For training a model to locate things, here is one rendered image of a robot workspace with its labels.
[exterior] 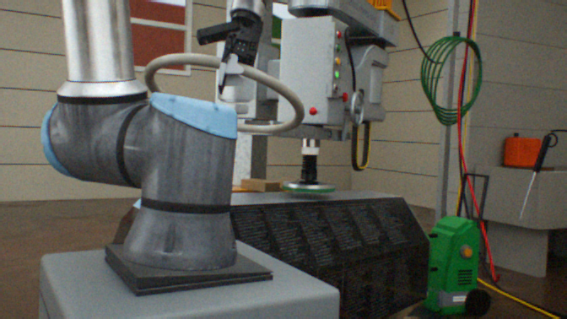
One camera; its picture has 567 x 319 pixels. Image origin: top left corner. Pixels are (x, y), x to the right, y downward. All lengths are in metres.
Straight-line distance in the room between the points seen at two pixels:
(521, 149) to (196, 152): 4.43
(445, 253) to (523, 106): 2.35
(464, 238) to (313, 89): 1.73
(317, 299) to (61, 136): 0.51
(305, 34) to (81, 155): 1.33
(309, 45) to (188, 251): 1.40
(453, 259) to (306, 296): 2.66
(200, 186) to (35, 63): 7.13
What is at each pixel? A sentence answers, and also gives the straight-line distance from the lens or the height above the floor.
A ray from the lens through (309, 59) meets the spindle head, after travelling 2.09.
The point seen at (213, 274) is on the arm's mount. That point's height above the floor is 0.87.
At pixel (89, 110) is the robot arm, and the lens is 0.93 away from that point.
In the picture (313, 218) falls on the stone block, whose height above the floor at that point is 0.77.
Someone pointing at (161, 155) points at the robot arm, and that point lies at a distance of 0.85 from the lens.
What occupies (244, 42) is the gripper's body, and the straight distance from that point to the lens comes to 1.39.
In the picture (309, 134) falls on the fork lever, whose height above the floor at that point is 1.08.
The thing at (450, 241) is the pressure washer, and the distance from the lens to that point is 3.44.
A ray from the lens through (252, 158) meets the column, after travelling 2.84.
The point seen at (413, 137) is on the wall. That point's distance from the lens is 8.70.
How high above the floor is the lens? 1.09
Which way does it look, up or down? 3 degrees down
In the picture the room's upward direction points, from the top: 2 degrees clockwise
